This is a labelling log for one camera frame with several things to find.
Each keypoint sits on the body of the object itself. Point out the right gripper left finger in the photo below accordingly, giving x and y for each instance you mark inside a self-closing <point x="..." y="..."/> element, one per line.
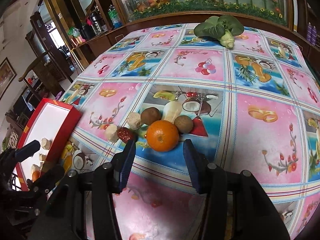
<point x="108" y="179"/>

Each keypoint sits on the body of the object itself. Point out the green leafy vegetable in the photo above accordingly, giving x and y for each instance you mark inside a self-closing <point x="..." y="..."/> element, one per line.
<point x="224" y="29"/>

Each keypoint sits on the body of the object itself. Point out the orange tangerine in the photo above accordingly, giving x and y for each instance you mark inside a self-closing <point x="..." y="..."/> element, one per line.
<point x="36" y="174"/>
<point x="162" y="136"/>

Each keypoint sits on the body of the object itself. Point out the green plastic bottle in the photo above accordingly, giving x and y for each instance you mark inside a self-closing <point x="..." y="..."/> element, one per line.
<point x="114" y="16"/>

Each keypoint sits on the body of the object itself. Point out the red jujube date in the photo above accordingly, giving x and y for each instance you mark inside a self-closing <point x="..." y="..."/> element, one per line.
<point x="125" y="135"/>

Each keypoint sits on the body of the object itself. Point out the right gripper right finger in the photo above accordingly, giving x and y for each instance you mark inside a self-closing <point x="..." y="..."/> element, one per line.
<point x="211" y="180"/>

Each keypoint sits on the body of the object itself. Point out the brown round fruit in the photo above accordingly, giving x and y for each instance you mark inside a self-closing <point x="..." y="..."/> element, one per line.
<point x="150" y="115"/>
<point x="184" y="124"/>

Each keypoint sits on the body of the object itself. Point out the red gift box lid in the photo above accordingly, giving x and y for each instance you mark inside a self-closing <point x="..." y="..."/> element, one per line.
<point x="51" y="120"/>

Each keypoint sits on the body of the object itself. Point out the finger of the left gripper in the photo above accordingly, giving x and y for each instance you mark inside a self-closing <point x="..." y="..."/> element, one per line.
<point x="27" y="151"/>

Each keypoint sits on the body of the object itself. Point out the fruit pattern tablecloth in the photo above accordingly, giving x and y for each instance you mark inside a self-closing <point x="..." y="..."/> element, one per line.
<point x="254" y="107"/>

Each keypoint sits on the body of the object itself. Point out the framed wall painting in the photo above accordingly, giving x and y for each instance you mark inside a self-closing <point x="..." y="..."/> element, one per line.
<point x="7" y="74"/>

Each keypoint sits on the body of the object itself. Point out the purple bottle pair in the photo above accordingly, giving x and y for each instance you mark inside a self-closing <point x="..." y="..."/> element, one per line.
<point x="311" y="35"/>

